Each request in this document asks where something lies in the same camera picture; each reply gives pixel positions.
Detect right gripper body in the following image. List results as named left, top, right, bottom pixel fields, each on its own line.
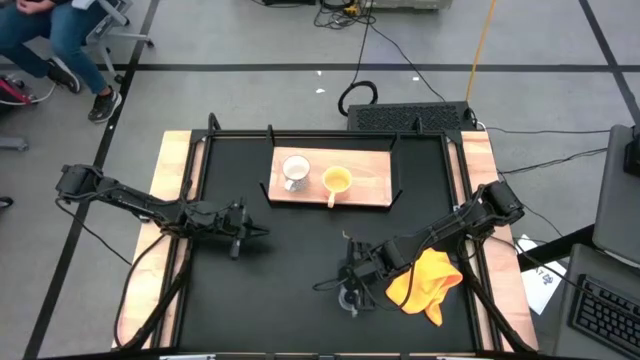
left=344, top=242, right=389, bottom=296

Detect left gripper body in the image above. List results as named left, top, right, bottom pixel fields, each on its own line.
left=199, top=199, right=251, bottom=244

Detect grey patterned white mug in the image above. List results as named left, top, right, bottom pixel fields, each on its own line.
left=281, top=154, right=312, bottom=193

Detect large peach mug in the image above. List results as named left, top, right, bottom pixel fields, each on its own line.
left=321, top=165, right=354, bottom=209

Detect orange cloth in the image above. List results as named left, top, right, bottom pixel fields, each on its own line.
left=384, top=247, right=464, bottom=328

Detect wooden cutting board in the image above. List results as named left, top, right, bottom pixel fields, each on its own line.
left=267, top=145, right=394, bottom=208

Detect black computer tower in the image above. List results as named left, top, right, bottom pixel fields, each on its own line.
left=346, top=100, right=477, bottom=133

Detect white paper sheet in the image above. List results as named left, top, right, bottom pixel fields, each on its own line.
left=513, top=233, right=569, bottom=317

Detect grey desk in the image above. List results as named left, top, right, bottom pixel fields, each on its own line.
left=551, top=243, right=640, bottom=360

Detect grey office chair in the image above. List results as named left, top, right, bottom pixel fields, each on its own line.
left=74, top=0, right=156, bottom=85

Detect black keyboard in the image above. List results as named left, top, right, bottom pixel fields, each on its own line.
left=569, top=273, right=640, bottom=359

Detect seated person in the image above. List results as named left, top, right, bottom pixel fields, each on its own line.
left=0, top=0, right=124, bottom=124

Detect red cart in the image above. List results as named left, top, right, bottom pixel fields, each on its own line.
left=0, top=73, right=40, bottom=107

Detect black table frame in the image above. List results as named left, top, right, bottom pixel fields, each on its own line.
left=112, top=112, right=540, bottom=356

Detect coiled black cable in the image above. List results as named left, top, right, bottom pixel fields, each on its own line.
left=337, top=80, right=380, bottom=118

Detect tangled black cables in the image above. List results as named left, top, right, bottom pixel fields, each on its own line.
left=312, top=0, right=377, bottom=30

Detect yellow cable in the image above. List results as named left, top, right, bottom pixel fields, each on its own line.
left=464, top=0, right=498, bottom=103

